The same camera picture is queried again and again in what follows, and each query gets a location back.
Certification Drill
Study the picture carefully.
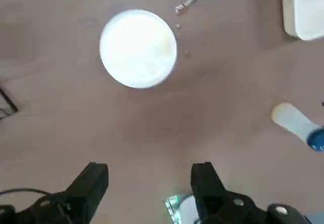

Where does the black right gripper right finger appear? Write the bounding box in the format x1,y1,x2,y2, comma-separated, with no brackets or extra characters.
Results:
190,162,307,224

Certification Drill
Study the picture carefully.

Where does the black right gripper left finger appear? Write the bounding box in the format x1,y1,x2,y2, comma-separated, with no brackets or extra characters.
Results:
0,162,109,224

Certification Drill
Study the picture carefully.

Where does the white round plate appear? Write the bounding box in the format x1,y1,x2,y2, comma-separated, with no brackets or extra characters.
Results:
99,9,178,89

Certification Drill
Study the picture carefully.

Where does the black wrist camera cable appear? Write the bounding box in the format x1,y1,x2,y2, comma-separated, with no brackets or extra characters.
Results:
0,188,50,199

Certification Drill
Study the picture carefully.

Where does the black wire cup rack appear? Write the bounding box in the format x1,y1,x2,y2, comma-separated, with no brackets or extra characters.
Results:
0,86,19,120

